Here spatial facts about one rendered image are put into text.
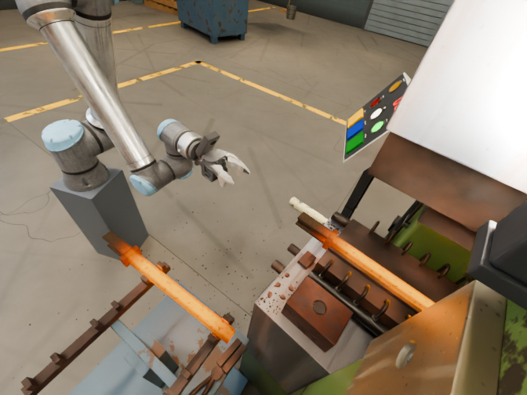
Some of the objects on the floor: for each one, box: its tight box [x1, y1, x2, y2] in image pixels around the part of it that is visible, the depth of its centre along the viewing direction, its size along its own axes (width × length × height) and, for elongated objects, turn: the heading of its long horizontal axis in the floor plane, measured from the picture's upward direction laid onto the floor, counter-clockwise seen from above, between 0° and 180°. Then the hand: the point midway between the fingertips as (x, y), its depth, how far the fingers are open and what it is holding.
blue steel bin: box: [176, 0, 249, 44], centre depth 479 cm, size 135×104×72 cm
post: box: [340, 167, 373, 219], centre depth 131 cm, size 4×4×108 cm
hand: (239, 174), depth 74 cm, fingers open, 6 cm apart
